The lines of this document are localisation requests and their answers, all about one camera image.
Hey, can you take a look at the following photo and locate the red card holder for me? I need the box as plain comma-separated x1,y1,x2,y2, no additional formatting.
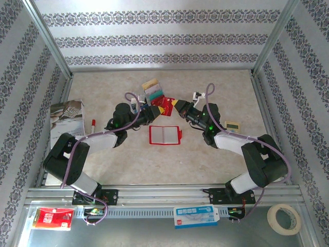
148,125,184,146

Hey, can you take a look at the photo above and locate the white grey card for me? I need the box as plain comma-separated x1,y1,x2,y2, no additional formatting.
143,84,163,95

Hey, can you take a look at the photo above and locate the gold card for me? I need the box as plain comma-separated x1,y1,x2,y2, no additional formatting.
141,78,161,91

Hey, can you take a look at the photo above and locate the small yellow timer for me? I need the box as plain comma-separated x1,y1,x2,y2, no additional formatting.
224,120,242,133

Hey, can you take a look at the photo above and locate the paperback book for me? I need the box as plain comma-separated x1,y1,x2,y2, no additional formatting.
50,99,85,150

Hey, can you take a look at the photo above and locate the blue white packet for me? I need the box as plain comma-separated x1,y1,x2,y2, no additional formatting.
173,204,219,230

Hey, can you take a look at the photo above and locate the masking tape roll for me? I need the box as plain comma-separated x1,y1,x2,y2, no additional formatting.
266,204,302,236

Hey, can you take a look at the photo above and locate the red packet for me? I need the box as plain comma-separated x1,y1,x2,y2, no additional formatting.
32,207,75,232

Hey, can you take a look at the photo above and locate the purple cable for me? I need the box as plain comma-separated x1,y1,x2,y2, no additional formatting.
204,82,293,224
60,92,141,226

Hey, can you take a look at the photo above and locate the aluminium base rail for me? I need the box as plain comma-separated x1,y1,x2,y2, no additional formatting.
25,183,304,206

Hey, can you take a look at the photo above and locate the slotted cable duct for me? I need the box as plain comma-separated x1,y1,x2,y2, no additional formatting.
74,207,247,219

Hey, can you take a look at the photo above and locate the aluminium frame post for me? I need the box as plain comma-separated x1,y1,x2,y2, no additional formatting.
22,0,74,79
251,0,303,78

